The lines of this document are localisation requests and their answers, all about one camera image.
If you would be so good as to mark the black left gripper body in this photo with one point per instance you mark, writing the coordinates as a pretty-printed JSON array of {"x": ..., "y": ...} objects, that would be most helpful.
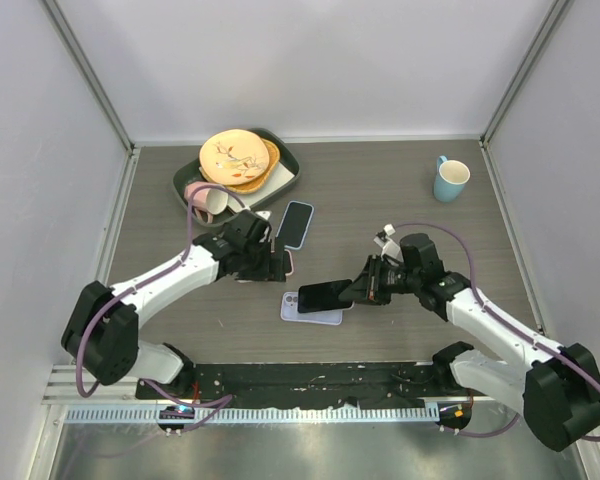
[{"x": 256, "y": 265}]

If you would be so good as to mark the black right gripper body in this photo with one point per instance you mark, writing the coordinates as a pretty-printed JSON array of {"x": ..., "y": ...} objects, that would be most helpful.
[{"x": 396, "y": 279}]

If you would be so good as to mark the light blue phone case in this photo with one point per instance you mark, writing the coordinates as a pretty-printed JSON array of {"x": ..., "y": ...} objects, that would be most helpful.
[{"x": 297, "y": 225}]

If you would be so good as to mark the dark blue phone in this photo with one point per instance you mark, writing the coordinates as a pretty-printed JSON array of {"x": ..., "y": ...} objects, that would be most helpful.
[{"x": 296, "y": 225}]

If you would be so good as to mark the lavender phone case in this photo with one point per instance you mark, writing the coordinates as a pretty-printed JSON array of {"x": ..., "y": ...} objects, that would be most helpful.
[{"x": 289, "y": 312}]

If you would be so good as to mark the white-edged phone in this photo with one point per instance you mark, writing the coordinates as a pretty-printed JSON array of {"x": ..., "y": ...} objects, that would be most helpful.
[{"x": 318, "y": 297}]

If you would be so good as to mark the pink phone case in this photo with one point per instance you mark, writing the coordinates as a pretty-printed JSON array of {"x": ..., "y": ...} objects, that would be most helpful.
[{"x": 287, "y": 267}]

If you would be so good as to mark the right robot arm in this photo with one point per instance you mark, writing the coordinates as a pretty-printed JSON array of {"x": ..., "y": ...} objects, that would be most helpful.
[{"x": 554, "y": 388}]

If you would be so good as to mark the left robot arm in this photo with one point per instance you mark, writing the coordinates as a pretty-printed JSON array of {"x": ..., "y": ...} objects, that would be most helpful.
[{"x": 103, "y": 331}]

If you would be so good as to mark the pink mug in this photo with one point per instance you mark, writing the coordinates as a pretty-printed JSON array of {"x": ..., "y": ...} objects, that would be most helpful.
[{"x": 205, "y": 200}]

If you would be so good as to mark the woven orange plate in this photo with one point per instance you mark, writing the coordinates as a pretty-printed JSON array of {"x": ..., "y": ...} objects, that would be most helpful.
[{"x": 254, "y": 185}]

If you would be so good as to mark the white paper sheet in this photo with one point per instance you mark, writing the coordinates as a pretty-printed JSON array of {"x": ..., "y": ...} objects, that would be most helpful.
[{"x": 280, "y": 176}]

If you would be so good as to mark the floral cream plate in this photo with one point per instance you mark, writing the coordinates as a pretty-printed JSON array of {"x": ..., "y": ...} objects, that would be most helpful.
[{"x": 233, "y": 157}]

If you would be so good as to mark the dark green tray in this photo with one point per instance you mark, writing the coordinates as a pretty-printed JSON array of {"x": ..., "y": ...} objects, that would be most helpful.
[{"x": 190, "y": 173}]

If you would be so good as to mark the blue mug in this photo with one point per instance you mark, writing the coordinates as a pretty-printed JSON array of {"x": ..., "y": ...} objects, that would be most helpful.
[{"x": 450, "y": 180}]

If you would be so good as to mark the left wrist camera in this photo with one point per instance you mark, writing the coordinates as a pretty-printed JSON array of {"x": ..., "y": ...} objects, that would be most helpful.
[{"x": 264, "y": 215}]

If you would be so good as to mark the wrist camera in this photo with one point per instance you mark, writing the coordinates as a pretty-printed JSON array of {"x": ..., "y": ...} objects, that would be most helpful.
[
  {"x": 264, "y": 215},
  {"x": 388, "y": 246}
]

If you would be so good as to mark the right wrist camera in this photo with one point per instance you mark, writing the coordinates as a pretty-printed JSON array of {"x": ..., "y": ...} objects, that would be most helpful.
[{"x": 388, "y": 246}]

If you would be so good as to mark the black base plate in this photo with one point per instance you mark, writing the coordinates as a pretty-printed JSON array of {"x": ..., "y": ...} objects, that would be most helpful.
[{"x": 317, "y": 386}]

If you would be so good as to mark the white cable duct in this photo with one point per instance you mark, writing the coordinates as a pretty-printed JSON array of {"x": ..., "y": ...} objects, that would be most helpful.
[{"x": 168, "y": 414}]

